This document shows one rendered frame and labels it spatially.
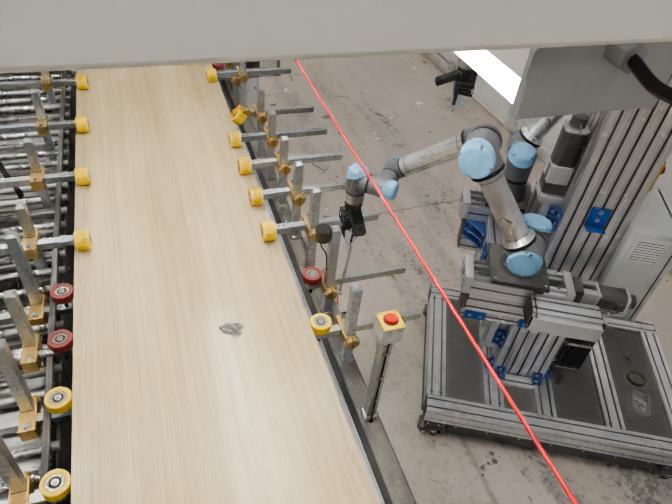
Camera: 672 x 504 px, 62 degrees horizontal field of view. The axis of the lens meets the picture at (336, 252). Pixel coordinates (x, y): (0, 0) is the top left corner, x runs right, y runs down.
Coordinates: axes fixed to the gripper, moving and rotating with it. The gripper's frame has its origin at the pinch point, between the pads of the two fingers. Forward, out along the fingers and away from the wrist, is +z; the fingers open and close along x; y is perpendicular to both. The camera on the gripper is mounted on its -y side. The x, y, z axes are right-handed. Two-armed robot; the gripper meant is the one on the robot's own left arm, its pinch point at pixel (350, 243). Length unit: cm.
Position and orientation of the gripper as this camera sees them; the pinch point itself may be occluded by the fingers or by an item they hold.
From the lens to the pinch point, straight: 226.8
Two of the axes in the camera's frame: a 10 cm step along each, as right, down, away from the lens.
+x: -9.5, 1.3, -2.7
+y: -2.9, -6.6, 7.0
